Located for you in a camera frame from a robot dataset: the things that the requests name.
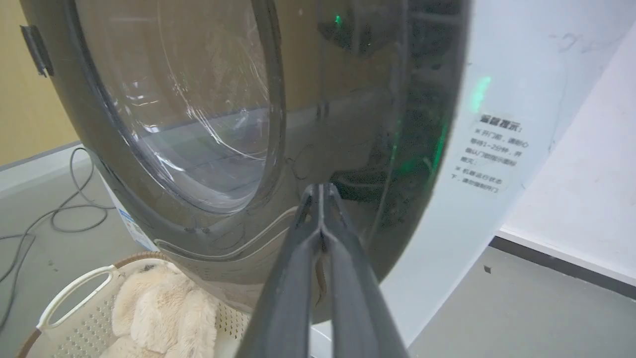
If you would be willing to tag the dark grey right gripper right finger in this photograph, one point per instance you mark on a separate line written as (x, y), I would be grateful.
(360, 308)

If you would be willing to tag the white plastic laundry basket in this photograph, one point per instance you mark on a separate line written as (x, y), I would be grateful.
(74, 318)

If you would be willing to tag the dark glass washing machine door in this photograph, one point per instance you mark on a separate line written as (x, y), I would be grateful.
(318, 99)

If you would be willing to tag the white warning label sticker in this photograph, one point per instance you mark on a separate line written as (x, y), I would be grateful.
(492, 154)

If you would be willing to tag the white washing machine body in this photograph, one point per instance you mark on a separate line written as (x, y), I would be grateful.
(472, 174)

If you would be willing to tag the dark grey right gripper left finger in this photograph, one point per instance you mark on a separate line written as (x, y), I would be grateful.
(285, 298)

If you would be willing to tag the cream plush toy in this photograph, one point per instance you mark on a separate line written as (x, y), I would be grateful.
(159, 313)

